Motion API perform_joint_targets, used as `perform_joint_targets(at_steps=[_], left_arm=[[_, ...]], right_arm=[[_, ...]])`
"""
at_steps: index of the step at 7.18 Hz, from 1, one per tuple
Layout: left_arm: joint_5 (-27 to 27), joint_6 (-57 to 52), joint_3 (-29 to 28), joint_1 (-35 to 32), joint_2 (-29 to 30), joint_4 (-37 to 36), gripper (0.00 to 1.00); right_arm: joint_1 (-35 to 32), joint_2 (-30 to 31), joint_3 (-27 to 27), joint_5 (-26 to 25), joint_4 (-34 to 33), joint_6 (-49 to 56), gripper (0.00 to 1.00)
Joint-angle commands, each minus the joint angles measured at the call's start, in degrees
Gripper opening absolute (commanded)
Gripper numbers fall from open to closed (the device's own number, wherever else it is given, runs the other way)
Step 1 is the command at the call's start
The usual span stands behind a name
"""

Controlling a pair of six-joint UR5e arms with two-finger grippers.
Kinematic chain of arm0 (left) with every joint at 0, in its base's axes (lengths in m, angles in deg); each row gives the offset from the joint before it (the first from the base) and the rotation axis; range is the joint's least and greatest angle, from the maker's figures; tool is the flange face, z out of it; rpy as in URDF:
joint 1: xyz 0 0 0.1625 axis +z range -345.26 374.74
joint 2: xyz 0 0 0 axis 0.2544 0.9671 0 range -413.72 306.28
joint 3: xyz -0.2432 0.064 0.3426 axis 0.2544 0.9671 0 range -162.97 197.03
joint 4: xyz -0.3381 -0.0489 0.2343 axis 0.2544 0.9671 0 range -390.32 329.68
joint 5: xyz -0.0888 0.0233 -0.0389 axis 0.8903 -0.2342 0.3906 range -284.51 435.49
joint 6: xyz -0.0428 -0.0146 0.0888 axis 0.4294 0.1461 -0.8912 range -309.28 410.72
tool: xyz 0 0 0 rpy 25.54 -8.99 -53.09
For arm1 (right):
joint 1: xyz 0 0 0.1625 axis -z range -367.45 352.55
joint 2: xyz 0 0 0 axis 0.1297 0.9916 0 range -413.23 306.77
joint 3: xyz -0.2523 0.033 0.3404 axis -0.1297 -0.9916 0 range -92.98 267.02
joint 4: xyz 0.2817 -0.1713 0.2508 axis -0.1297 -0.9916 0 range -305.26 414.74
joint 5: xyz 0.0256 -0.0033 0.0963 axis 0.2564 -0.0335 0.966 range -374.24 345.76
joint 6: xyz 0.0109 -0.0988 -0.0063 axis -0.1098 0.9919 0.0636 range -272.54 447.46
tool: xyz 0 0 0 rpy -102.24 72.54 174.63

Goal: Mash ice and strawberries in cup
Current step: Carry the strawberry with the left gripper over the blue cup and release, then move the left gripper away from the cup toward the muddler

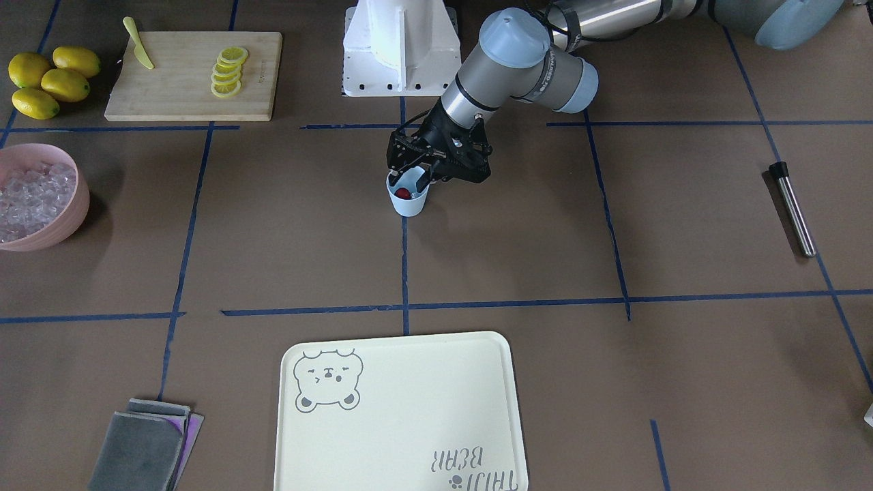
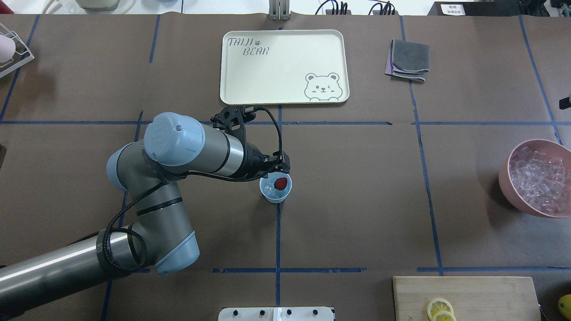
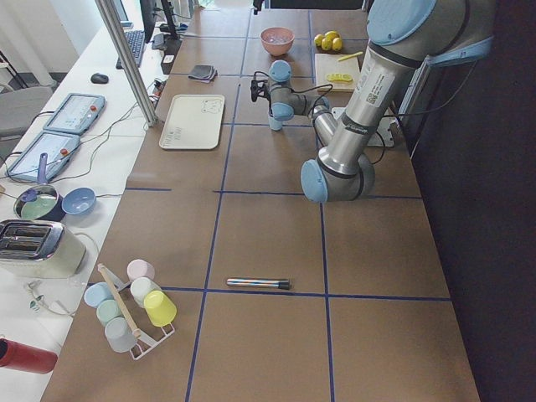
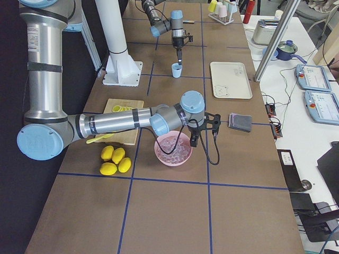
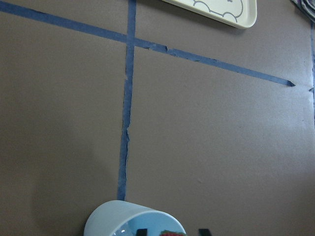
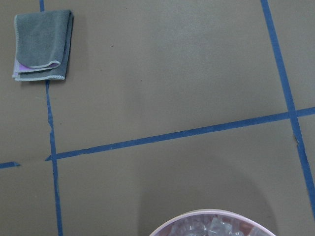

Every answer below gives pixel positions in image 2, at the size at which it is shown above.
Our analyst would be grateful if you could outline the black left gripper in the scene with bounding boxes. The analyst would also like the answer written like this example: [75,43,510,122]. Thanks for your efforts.
[241,143,291,179]

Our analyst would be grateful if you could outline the red strawberry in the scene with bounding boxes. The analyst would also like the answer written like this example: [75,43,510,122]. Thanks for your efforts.
[273,177,288,191]

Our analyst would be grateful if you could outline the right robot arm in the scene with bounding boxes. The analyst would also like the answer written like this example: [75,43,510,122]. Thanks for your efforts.
[559,97,571,110]

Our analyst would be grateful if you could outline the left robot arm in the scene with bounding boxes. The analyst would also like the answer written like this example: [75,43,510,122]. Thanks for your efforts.
[1,106,291,321]

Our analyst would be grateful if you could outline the light blue plastic cup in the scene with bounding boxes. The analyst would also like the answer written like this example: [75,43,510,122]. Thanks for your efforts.
[259,172,293,204]

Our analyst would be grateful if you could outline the clear ice cubes pile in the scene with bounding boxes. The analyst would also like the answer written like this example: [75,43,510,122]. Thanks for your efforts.
[509,146,571,214]

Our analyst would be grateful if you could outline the white cup rack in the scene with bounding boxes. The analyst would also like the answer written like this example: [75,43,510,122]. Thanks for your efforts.
[0,24,35,78]

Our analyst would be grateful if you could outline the cream bear tray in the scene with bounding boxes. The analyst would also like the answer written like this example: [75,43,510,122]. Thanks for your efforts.
[219,30,350,105]

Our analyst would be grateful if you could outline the grey folded cloth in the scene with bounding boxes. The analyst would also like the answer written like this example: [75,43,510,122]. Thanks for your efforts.
[384,39,431,82]

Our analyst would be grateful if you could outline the lemon slices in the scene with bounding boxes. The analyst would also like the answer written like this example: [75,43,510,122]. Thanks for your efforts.
[426,297,457,321]

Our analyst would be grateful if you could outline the wooden cutting board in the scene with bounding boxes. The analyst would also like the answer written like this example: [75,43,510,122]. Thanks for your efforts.
[392,276,541,321]

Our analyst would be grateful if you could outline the cream toaster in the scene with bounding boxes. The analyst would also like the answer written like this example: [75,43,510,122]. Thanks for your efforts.
[75,0,120,12]

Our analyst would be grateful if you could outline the pink bowl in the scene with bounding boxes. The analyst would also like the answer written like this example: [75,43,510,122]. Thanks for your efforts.
[498,140,570,218]

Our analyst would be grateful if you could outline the yellow lemon lower right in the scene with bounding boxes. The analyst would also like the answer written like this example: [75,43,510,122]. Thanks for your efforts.
[557,294,571,321]

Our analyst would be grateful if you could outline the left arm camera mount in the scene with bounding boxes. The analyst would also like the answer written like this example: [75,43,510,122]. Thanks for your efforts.
[210,105,256,134]

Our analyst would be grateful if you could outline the aluminium frame post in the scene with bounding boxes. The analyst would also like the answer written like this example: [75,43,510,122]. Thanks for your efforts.
[269,0,291,21]

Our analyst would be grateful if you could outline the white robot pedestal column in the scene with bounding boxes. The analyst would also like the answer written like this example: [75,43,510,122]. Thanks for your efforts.
[218,306,336,321]

